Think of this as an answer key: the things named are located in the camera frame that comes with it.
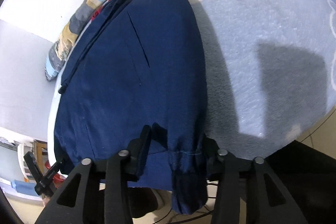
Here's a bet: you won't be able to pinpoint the navy blue jacket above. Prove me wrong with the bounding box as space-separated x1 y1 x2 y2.
54 0 207 214

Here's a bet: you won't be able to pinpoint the light blue cloud bedsheet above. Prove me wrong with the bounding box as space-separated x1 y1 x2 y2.
48 0 335 161

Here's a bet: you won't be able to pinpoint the red item under jacket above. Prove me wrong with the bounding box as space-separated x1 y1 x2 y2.
91 0 111 20

